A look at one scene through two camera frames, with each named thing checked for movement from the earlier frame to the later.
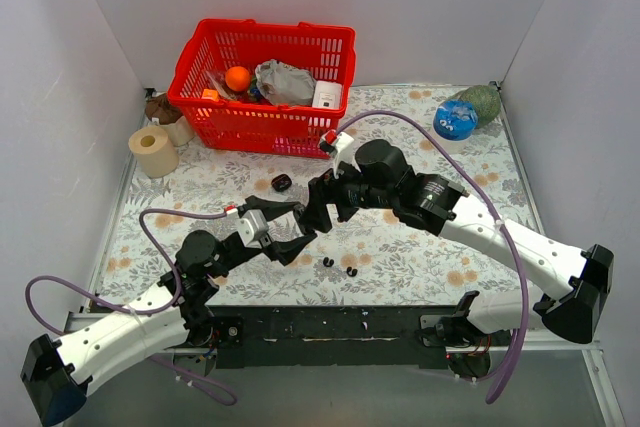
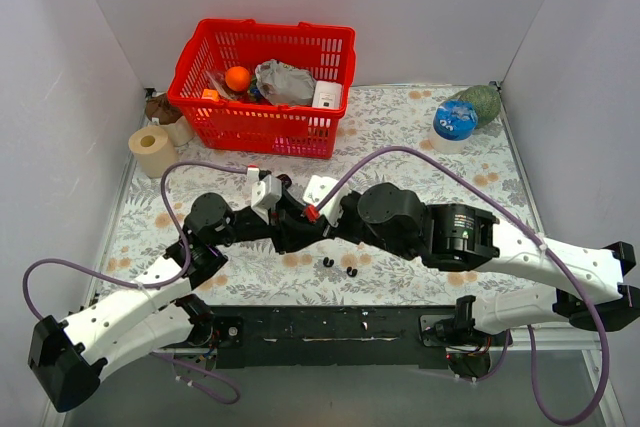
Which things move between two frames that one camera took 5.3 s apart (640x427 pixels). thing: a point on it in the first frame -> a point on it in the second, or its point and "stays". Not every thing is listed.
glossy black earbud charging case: (281, 182) stays
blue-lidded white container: (454, 123) stays
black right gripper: (329, 195) -> (325, 227)
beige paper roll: (151, 146) stays
